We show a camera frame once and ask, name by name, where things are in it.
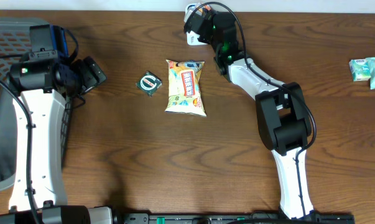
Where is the green white small pack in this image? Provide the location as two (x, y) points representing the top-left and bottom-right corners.
(136, 71), (162, 96)

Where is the yellow wet wipes pack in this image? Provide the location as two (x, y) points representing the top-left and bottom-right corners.
(165, 60), (206, 117)

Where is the orange Kleenex tissue pack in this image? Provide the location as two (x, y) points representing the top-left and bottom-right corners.
(196, 5), (211, 16)

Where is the green Kleenex tissue pack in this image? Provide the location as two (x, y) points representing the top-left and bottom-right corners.
(349, 58), (371, 82)

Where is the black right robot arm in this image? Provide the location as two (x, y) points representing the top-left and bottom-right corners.
(184, 4), (316, 220)

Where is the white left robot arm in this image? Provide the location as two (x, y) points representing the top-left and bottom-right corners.
(0, 24), (118, 224)

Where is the dark grey plastic basket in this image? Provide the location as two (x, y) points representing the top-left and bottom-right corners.
(0, 17), (75, 192)

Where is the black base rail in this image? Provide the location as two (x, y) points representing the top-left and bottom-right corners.
(117, 212), (356, 224)

